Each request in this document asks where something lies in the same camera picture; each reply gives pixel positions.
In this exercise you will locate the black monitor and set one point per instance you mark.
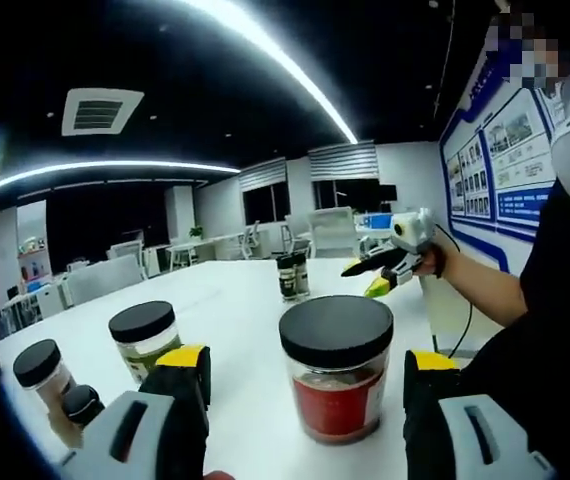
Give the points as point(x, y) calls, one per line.
point(388, 193)

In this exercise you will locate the curved ceiling light strip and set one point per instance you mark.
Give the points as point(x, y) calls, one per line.
point(115, 167)

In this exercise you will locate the blue framed wall poster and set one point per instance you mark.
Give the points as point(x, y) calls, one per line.
point(485, 180)

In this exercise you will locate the brown grain ingredient jar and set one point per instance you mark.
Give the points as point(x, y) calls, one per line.
point(40, 370)

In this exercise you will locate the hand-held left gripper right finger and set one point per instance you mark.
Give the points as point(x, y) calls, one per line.
point(465, 440)

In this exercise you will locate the white desk partition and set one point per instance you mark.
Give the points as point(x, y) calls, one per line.
point(102, 280)

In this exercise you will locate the white table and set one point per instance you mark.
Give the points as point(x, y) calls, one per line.
point(235, 310)

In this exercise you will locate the person's left hand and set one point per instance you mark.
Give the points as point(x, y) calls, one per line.
point(219, 476)

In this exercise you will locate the narrow window blind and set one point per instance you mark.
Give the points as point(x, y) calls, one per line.
point(262, 172)

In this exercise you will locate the long ceiling light strip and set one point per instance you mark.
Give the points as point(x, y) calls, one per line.
point(285, 60)

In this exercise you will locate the white office chair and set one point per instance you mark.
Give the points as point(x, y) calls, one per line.
point(332, 232)

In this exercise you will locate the green bean ingredient jar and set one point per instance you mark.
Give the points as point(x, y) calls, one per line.
point(145, 345)

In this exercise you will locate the red bean ingredient jar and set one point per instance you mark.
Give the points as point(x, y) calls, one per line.
point(337, 380)

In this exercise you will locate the blue storage bin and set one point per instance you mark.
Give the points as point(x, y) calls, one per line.
point(377, 221)

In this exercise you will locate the wide window blind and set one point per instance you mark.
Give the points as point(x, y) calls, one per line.
point(342, 160)

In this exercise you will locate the small condiment bottle white label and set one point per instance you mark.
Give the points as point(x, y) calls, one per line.
point(288, 280)

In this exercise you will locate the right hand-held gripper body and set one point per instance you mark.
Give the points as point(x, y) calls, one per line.
point(415, 232)

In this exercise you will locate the person in black shirt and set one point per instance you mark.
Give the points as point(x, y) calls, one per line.
point(540, 380)

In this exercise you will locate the small black-capped condiment bottle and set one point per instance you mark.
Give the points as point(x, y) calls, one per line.
point(82, 402)

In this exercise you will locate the ceiling air vent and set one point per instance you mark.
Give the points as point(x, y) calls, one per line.
point(102, 112)

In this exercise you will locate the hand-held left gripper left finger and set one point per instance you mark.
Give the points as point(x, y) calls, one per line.
point(130, 440)

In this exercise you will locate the display shelf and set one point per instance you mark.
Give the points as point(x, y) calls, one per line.
point(34, 262)

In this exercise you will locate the potted green plant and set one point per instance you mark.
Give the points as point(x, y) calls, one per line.
point(196, 232)

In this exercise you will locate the person's right hand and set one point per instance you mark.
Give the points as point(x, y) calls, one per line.
point(432, 260)

